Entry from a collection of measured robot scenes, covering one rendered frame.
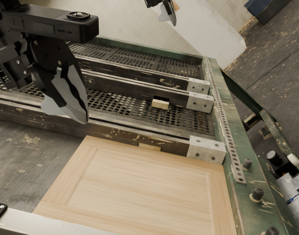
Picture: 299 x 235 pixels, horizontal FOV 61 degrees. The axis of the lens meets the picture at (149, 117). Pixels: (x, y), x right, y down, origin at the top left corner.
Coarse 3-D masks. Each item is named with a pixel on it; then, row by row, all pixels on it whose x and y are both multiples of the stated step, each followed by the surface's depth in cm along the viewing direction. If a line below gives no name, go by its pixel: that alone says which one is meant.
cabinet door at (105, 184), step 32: (96, 160) 79; (128, 160) 81; (160, 160) 84; (192, 160) 87; (64, 192) 65; (96, 192) 67; (128, 192) 69; (160, 192) 71; (192, 192) 74; (224, 192) 75; (96, 224) 58; (128, 224) 60; (160, 224) 62; (192, 224) 63; (224, 224) 65
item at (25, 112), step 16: (0, 96) 93; (0, 112) 91; (16, 112) 90; (32, 112) 89; (48, 128) 91; (64, 128) 90; (80, 128) 89; (96, 128) 88; (112, 128) 87; (128, 128) 88; (144, 128) 90; (160, 144) 87; (176, 144) 87; (192, 144) 86; (208, 144) 88; (208, 160) 88
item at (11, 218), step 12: (12, 216) 54; (24, 216) 55; (36, 216) 55; (0, 228) 52; (12, 228) 52; (24, 228) 52; (36, 228) 53; (48, 228) 53; (60, 228) 54; (72, 228) 54; (84, 228) 55
